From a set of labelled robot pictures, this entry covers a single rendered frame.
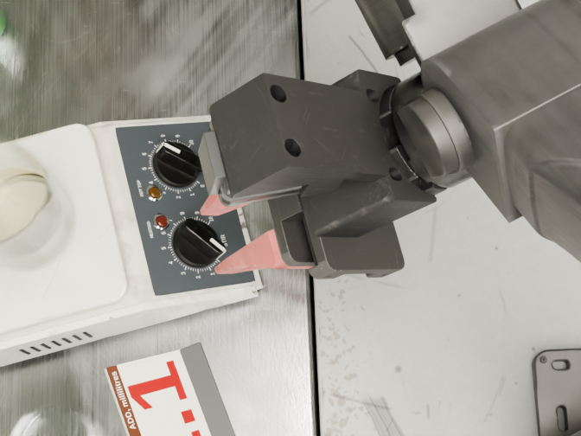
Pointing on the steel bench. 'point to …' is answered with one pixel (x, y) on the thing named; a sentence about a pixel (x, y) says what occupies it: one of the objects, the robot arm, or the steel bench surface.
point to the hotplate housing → (131, 312)
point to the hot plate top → (90, 246)
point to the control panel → (175, 210)
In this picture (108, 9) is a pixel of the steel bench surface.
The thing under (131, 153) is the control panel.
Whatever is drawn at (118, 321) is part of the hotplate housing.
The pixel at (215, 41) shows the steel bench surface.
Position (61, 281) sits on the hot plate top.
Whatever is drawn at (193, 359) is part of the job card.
